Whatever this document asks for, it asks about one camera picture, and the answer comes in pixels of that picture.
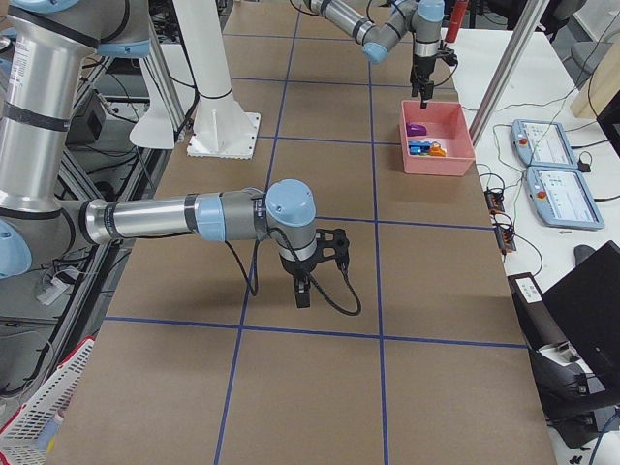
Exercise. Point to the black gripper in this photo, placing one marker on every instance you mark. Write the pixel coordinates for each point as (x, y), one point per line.
(294, 267)
(419, 70)

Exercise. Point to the purple wedge block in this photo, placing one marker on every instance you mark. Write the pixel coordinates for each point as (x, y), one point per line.
(415, 129)

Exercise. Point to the long blue studded block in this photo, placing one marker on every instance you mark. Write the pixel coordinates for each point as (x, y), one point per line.
(419, 147)

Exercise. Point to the orange wedge block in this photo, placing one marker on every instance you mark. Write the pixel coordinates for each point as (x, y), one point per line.
(436, 150)

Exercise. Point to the pink plastic box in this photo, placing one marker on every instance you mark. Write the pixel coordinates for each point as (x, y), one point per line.
(446, 124)

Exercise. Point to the red cylinder bottle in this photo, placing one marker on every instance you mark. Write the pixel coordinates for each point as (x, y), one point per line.
(458, 12)

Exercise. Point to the upper teach pendant tablet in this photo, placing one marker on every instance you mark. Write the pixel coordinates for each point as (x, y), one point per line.
(542, 143)

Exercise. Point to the teach pendant tablet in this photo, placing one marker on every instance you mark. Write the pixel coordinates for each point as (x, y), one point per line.
(542, 143)
(562, 199)

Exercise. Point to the orange terminal block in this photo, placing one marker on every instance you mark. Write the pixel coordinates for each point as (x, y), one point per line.
(505, 238)
(494, 202)

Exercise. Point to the lower teach pendant tablet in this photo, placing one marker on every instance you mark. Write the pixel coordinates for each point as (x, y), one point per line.
(562, 199)

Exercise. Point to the black laptop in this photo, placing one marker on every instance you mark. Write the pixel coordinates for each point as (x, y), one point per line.
(585, 305)

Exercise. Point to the white plastic basket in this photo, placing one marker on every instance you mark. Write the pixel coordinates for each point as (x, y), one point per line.
(29, 434)

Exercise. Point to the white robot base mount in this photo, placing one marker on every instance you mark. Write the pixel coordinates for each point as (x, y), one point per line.
(189, 87)

